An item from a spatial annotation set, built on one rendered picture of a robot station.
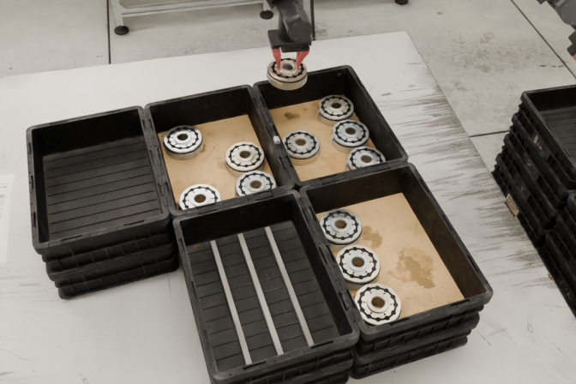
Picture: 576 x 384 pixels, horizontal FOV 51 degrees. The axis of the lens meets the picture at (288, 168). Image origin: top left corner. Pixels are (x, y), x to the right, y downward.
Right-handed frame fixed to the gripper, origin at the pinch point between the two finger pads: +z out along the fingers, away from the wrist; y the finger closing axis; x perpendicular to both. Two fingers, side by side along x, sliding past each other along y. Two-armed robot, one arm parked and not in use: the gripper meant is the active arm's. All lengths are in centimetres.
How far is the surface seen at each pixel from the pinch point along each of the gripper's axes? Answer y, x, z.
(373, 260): 10, -51, 18
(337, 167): 10.4, -19.1, 20.5
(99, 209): -51, -22, 22
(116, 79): -49, 44, 34
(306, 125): 5.8, -1.9, 20.5
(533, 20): 180, 146, 99
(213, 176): -22.2, -16.4, 21.1
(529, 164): 94, 7, 61
